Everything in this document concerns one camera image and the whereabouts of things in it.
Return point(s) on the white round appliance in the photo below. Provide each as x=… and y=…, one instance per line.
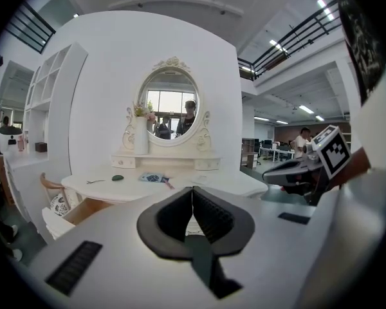
x=9, y=138

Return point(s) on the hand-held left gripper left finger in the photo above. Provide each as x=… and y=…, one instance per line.
x=148, y=230

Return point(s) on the wooden drawer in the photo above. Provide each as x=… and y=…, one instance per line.
x=87, y=209

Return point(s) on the black balcony railing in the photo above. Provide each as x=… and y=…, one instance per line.
x=289, y=43
x=29, y=27

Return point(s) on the dark green small item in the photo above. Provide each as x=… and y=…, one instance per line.
x=117, y=177

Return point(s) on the dark brown box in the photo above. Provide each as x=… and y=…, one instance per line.
x=41, y=147

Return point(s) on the white shelf unit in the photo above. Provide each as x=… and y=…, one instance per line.
x=61, y=108

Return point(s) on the person's white patterned shirt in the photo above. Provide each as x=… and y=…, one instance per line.
x=373, y=124

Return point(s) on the wooden chair with patterned cushion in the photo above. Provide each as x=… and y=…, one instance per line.
x=59, y=204

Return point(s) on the pink bottle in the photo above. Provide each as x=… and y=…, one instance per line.
x=21, y=144

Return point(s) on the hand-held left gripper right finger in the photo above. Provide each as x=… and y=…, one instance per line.
x=241, y=230

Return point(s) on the white oval vanity mirror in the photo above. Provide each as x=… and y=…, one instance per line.
x=169, y=108

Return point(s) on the white vase with flowers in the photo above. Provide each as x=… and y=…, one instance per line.
x=141, y=137

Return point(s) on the thin metal hair clip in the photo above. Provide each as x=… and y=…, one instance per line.
x=95, y=181

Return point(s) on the blue patterned packet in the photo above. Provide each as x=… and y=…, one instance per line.
x=151, y=177

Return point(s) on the small white vanity drawer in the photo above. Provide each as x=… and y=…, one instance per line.
x=123, y=162

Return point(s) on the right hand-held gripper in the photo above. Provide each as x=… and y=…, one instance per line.
x=333, y=153

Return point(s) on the pink small item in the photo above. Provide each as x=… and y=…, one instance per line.
x=169, y=183

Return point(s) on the white table top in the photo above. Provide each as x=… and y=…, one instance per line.
x=132, y=189

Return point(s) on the person's right forearm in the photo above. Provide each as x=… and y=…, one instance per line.
x=357, y=166

